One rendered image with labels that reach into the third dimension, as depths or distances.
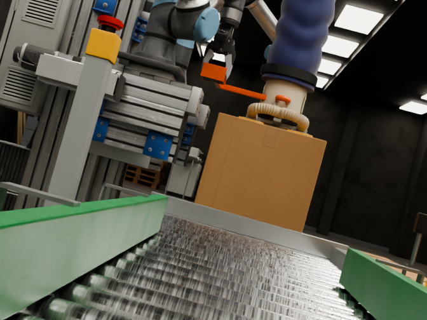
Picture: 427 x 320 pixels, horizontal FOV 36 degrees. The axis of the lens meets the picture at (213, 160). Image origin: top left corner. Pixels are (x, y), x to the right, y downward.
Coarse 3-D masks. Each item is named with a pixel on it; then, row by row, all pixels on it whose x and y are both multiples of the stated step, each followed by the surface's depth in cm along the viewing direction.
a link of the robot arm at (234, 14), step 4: (224, 8) 234; (228, 8) 233; (232, 8) 232; (220, 12) 236; (224, 12) 233; (228, 12) 233; (232, 12) 232; (236, 12) 233; (240, 12) 234; (220, 16) 235; (224, 16) 233; (228, 16) 233; (232, 16) 232; (236, 16) 233; (240, 16) 235; (232, 20) 233; (236, 20) 233
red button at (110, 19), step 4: (100, 16) 168; (104, 16) 166; (108, 16) 166; (100, 20) 167; (104, 20) 166; (108, 20) 166; (112, 20) 166; (116, 20) 166; (120, 20) 168; (100, 24) 169; (104, 24) 167; (108, 24) 166; (112, 24) 166; (116, 24) 166; (120, 24) 167; (104, 28) 167; (108, 28) 167; (112, 28) 168; (116, 28) 168; (120, 28) 169; (112, 32) 168
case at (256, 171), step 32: (224, 128) 233; (256, 128) 232; (224, 160) 232; (256, 160) 232; (288, 160) 231; (320, 160) 230; (224, 192) 232; (256, 192) 231; (288, 192) 230; (288, 224) 230
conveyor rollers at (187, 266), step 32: (192, 224) 209; (128, 256) 110; (160, 256) 119; (192, 256) 129; (224, 256) 146; (256, 256) 164; (288, 256) 190; (64, 288) 74; (96, 288) 82; (128, 288) 83; (160, 288) 91; (192, 288) 100; (224, 288) 101; (256, 288) 110; (288, 288) 126; (320, 288) 136
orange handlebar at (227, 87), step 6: (216, 84) 251; (228, 90) 258; (234, 90) 257; (240, 90) 257; (246, 90) 257; (252, 96) 257; (258, 96) 257; (264, 96) 256; (276, 96) 247; (282, 96) 245; (288, 102) 247
